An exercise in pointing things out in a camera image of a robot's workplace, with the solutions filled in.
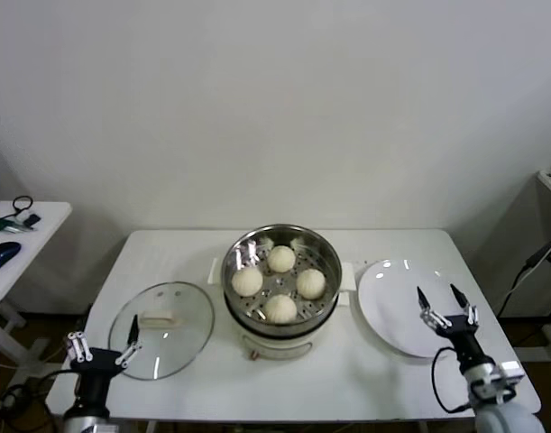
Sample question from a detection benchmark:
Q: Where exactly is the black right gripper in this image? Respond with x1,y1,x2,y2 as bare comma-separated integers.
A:
416,282,495,373

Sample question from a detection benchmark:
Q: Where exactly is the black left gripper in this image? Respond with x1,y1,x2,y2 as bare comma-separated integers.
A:
66,314,143,410

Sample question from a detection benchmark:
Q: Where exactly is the glass lid with cream handle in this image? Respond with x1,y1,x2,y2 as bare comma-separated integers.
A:
107,281,216,381

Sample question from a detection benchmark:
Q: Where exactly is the white steamed baozi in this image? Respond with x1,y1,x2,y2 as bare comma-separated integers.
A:
295,269,326,300
261,293,298,325
231,267,263,298
267,244,297,274

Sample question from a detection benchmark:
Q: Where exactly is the perforated steel steamer basket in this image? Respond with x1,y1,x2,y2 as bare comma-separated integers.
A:
220,224,344,327

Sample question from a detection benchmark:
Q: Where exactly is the white round plate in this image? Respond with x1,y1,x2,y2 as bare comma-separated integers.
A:
356,258,471,361

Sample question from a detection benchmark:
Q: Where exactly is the white side table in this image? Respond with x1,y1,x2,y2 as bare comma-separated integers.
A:
0,200,72,375

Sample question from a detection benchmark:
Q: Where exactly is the blue computer mouse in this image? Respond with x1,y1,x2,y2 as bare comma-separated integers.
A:
0,241,23,272

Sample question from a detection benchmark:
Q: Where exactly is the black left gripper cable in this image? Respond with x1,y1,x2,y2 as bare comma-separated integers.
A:
29,368,80,398

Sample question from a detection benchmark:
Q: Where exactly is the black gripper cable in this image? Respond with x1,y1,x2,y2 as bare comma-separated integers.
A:
431,345,474,414
29,368,80,398

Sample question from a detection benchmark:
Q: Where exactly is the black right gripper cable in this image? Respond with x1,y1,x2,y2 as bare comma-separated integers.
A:
431,345,474,414

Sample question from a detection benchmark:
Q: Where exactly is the black and white power cable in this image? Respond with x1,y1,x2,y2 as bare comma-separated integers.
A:
498,236,551,318

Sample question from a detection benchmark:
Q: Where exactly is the black floor cable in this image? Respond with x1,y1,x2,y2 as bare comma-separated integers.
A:
0,381,55,432

